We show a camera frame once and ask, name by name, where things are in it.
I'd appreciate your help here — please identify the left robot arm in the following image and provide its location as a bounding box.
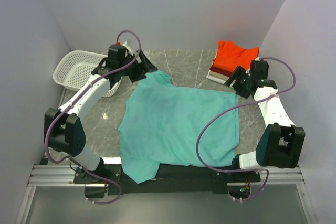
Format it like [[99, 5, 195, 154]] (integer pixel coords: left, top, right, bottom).
[[44, 42, 157, 183]]

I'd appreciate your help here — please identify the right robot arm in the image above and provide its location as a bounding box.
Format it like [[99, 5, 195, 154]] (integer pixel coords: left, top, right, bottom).
[[224, 60, 306, 182]]

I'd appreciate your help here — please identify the white perforated plastic basket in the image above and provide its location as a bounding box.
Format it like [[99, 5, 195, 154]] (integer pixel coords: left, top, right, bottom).
[[53, 50, 106, 91]]

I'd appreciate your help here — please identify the folded orange t-shirt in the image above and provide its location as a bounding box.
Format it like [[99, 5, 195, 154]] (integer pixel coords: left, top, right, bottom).
[[213, 40, 260, 73]]

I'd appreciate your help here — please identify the aluminium extrusion rail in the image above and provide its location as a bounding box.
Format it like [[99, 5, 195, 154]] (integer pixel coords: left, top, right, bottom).
[[15, 165, 318, 223]]

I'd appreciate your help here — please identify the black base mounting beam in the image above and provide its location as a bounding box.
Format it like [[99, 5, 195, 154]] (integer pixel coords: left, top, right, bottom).
[[73, 164, 261, 198]]

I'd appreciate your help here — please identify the folded dark red t-shirt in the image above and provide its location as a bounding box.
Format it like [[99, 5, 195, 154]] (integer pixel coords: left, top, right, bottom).
[[209, 58, 263, 77]]

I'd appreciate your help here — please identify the folded beige t-shirt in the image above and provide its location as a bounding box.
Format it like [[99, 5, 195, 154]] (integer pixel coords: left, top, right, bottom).
[[208, 70, 229, 80]]

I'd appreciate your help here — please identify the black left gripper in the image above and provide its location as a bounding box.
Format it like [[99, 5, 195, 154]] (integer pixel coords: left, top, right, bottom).
[[119, 50, 158, 83]]

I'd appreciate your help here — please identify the teal t-shirt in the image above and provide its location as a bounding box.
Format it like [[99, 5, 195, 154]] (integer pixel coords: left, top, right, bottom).
[[118, 71, 239, 183]]

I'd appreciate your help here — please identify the folded white t-shirt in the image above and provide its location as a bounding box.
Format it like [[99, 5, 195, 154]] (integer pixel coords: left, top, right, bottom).
[[206, 74, 226, 85]]

